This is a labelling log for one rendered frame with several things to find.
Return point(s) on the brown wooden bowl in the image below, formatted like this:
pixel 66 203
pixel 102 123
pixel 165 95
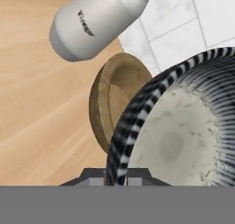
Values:
pixel 113 96

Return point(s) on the white vinegar bottle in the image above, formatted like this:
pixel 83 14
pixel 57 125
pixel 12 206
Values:
pixel 91 22

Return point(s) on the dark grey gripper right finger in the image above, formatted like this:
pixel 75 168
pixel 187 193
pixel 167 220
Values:
pixel 143 176

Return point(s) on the black and white striped bowl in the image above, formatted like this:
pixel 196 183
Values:
pixel 183 132

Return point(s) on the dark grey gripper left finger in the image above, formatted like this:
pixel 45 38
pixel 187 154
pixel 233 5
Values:
pixel 91 176

